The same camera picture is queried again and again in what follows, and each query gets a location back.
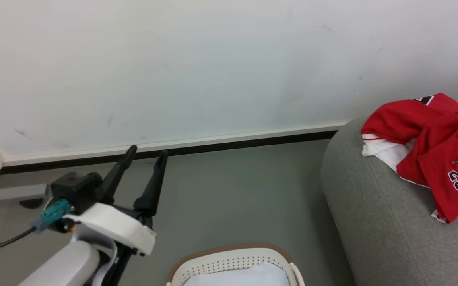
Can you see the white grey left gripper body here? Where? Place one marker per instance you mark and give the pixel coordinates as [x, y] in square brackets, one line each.
[113, 224]

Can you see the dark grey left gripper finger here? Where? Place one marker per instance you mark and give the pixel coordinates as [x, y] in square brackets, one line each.
[153, 190]
[119, 172]

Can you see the red jersey with white trim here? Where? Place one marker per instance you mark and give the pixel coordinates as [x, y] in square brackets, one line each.
[435, 151]

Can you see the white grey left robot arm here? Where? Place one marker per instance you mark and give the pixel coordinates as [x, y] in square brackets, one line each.
[64, 266]

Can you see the white perforated laundry basket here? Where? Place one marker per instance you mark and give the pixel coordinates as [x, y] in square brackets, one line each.
[229, 258]

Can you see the light blue clothing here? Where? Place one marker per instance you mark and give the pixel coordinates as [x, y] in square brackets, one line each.
[241, 276]

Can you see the black round foot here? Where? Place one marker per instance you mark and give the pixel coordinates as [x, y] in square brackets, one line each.
[31, 203]

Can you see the grey metal base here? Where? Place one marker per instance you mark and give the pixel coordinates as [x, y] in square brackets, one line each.
[14, 192]

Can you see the grey fabric sofa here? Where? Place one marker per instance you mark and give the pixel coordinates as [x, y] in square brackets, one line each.
[372, 222]

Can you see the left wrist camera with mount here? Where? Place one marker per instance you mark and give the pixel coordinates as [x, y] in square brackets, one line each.
[76, 190]

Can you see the white wall baseboard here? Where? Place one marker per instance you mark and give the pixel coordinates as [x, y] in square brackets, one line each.
[173, 145]

